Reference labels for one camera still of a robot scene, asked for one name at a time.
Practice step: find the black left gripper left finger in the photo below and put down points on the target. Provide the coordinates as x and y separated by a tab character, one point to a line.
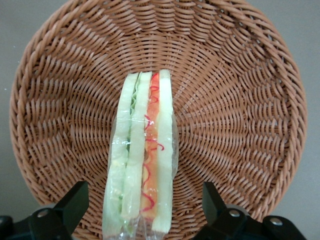
57	220

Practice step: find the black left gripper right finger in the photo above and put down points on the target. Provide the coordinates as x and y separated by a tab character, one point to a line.
222	222

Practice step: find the triangle sandwich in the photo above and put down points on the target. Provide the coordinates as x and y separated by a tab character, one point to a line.
135	150

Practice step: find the round brown wicker basket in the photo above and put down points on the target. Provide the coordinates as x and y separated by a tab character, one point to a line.
225	100

